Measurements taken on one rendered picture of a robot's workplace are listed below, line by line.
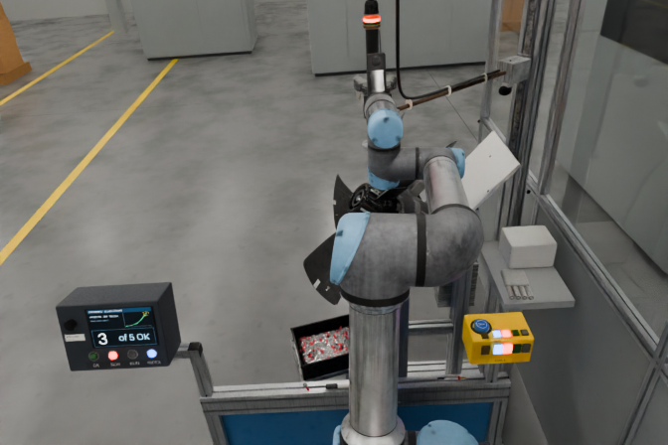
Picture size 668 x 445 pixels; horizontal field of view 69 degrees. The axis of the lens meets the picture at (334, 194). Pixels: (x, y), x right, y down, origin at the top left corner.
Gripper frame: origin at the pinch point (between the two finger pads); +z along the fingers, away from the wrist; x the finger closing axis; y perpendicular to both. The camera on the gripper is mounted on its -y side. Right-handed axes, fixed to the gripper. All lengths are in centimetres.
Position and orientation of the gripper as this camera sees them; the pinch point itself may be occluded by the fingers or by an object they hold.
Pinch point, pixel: (373, 74)
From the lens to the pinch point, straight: 138.0
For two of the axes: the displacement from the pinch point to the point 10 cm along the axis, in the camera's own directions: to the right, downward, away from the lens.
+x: 10.0, -0.6, -0.2
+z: -0.1, -5.1, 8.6
